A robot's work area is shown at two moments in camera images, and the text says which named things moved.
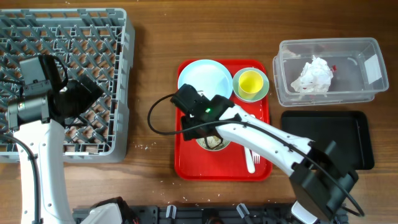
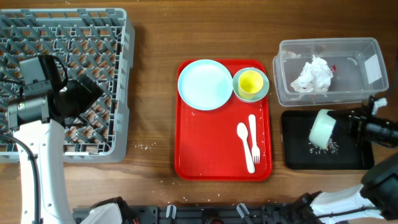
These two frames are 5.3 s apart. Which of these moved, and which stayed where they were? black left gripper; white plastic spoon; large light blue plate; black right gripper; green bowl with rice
Moved: green bowl with rice; black right gripper
Stayed: black left gripper; white plastic spoon; large light blue plate
